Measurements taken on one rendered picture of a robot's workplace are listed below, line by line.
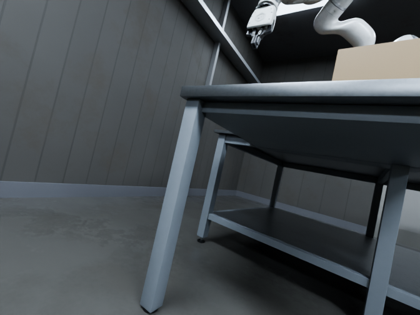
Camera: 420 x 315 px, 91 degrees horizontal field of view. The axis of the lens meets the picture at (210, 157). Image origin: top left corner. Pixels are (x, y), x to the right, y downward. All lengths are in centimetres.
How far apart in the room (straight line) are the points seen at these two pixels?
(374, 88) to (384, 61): 40
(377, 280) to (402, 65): 88
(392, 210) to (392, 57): 64
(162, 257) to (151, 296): 14
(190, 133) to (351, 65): 66
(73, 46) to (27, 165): 104
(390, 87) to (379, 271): 87
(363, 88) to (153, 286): 86
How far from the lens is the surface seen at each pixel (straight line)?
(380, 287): 129
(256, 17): 102
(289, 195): 464
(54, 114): 215
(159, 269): 84
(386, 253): 125
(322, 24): 145
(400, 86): 61
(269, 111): 67
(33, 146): 213
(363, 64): 100
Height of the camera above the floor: 56
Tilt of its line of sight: 2 degrees up
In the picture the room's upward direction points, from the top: 13 degrees clockwise
